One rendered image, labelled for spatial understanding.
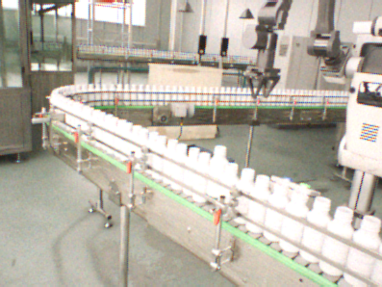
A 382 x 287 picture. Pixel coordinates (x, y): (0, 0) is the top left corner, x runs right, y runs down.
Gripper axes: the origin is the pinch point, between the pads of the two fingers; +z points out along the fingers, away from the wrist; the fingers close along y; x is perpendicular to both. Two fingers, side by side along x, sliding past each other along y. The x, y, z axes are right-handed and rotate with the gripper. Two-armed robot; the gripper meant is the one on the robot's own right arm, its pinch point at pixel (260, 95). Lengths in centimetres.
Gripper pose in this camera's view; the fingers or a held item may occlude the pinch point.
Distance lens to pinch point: 113.1
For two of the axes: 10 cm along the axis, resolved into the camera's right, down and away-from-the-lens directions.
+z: -0.8, 9.6, 2.7
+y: -7.1, 1.3, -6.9
